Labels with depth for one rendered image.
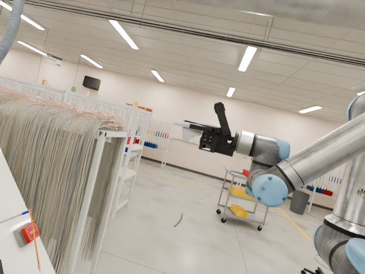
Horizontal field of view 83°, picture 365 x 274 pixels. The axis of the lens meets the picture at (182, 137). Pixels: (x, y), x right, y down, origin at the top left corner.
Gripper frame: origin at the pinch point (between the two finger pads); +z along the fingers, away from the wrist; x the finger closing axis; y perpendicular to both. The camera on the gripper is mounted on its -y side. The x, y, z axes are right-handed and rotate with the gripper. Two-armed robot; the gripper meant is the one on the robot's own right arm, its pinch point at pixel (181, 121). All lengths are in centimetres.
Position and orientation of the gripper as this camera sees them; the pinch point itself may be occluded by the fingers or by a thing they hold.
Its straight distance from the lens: 72.2
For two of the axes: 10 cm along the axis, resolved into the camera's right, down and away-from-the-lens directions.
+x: 2.6, -1.0, 9.6
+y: -2.1, 9.7, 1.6
